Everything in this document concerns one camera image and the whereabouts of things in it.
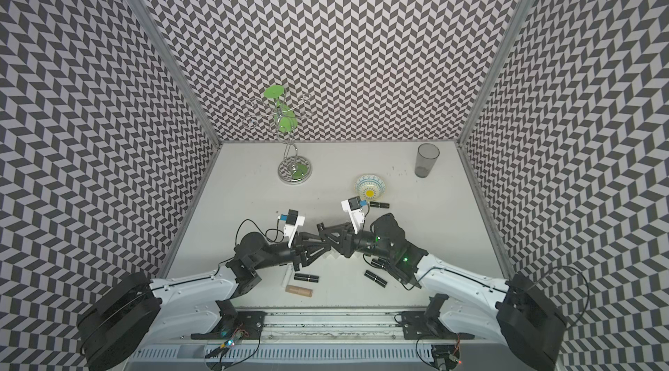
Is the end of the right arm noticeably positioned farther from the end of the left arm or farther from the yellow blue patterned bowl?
the yellow blue patterned bowl

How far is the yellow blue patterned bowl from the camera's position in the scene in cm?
101

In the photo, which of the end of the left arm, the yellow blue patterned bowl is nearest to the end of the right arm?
the end of the left arm
